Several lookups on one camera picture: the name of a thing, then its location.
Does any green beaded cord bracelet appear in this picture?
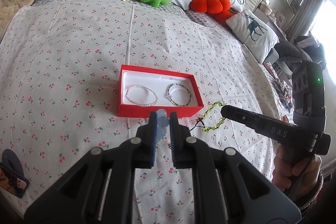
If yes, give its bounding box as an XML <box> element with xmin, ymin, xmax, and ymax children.
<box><xmin>189</xmin><ymin>100</ymin><xmax>227</xmax><ymax>133</ymax></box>

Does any clear crystal bead bracelet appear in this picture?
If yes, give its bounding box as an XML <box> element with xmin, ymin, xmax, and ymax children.
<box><xmin>125</xmin><ymin>85</ymin><xmax>159</xmax><ymax>107</ymax></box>

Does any white deer print pillow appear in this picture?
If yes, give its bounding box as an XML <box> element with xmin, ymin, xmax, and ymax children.
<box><xmin>226</xmin><ymin>9</ymin><xmax>279</xmax><ymax>64</ymax></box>

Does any blue bead bracelet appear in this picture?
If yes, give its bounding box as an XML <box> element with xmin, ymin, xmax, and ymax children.
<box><xmin>156</xmin><ymin>109</ymin><xmax>170</xmax><ymax>151</ymax></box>

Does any red open gift box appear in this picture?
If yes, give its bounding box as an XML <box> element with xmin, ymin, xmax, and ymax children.
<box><xmin>117</xmin><ymin>65</ymin><xmax>204</xmax><ymax>118</ymax></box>

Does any cherry print bed sheet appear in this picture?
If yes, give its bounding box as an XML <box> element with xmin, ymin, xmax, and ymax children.
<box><xmin>1</xmin><ymin>0</ymin><xmax>284</xmax><ymax>215</ymax></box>

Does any grey chair with clothes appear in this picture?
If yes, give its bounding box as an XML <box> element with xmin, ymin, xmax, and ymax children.
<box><xmin>264</xmin><ymin>31</ymin><xmax>326</xmax><ymax>79</ymax></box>

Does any right hand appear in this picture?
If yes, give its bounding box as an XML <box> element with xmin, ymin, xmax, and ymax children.
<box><xmin>272</xmin><ymin>145</ymin><xmax>322</xmax><ymax>201</ymax></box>

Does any orange persimmon plush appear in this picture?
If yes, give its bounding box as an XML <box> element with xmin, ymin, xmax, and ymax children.
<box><xmin>189</xmin><ymin>0</ymin><xmax>238</xmax><ymax>25</ymax></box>

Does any thin multicolour bead bracelet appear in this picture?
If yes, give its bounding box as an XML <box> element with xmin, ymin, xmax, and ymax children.
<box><xmin>165</xmin><ymin>82</ymin><xmax>193</xmax><ymax>107</ymax></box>

